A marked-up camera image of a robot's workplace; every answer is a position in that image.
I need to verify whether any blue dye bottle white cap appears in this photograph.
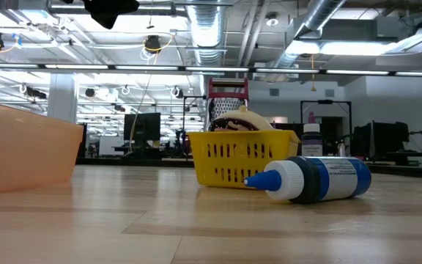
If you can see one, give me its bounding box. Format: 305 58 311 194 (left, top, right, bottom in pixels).
243 155 372 205

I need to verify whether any white building column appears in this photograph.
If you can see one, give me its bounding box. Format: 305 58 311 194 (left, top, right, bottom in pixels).
47 73 78 124

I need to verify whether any slanted silver ventilation duct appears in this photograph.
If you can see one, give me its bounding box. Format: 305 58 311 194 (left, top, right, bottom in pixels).
269 0 347 70

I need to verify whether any yellow hanging cord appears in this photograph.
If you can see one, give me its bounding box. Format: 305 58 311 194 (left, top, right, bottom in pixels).
309 54 317 92

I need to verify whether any purple-capped dark bottle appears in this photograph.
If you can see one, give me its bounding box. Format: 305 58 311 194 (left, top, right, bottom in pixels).
300 111 324 158

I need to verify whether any black metal gantry frame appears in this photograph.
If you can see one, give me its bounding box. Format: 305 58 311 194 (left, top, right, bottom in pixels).
300 99 353 147

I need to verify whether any yellow plastic basket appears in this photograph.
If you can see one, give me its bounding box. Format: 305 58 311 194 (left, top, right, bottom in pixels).
187 128 302 190

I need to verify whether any black computer monitor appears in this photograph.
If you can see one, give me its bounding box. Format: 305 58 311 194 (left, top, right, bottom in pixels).
123 112 162 151

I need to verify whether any wide silver ventilation duct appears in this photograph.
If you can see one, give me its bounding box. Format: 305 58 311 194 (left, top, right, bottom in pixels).
187 0 231 67

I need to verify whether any metal box grater red base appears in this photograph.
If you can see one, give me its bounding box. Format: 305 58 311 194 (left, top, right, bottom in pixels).
206 76 251 132

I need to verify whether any dark workstation equipment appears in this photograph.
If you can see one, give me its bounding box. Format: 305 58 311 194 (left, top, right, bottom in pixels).
352 120 410 164

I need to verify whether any overhead light bar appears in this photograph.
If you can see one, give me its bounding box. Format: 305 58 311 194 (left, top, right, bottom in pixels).
0 62 422 77

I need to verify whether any orange translucent plastic bowl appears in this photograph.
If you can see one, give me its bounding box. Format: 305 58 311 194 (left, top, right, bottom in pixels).
0 97 84 197

